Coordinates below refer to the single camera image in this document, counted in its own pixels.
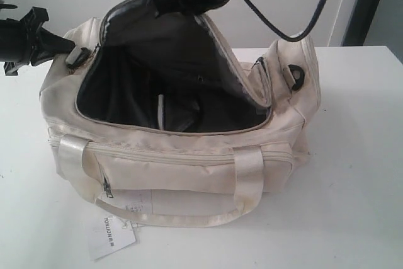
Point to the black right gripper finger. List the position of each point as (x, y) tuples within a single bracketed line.
[(185, 7)]

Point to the cream fabric duffel bag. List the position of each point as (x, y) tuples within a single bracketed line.
[(230, 127)]

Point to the white paper hang tag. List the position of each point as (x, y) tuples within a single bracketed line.
[(107, 234)]

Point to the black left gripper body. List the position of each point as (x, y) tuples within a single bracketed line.
[(22, 41)]

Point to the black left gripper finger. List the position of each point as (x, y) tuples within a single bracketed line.
[(47, 45)]

